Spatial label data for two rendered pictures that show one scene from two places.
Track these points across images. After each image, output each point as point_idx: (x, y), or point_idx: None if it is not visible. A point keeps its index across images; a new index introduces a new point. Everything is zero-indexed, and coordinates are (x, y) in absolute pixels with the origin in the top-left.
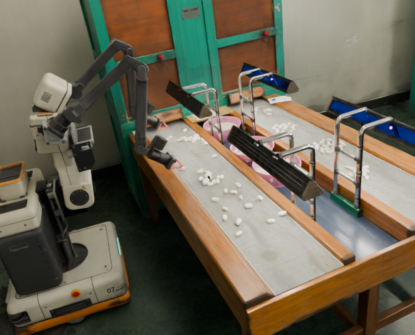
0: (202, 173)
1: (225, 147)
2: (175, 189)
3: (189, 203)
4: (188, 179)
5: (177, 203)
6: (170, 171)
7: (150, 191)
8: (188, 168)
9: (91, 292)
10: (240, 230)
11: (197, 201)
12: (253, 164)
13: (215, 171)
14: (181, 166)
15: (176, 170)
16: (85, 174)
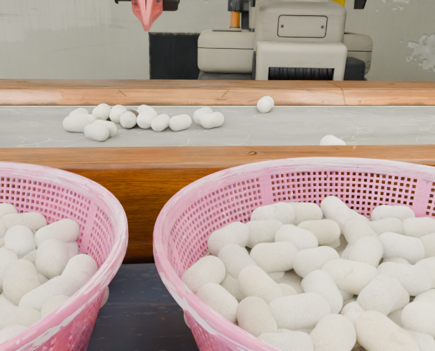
0: (198, 126)
1: (407, 158)
2: (117, 82)
3: (10, 83)
4: (180, 110)
5: (41, 79)
6: (249, 87)
7: None
8: (269, 118)
9: None
10: None
11: (10, 96)
12: (60, 188)
13: (176, 139)
14: (143, 22)
15: (275, 107)
16: (301, 43)
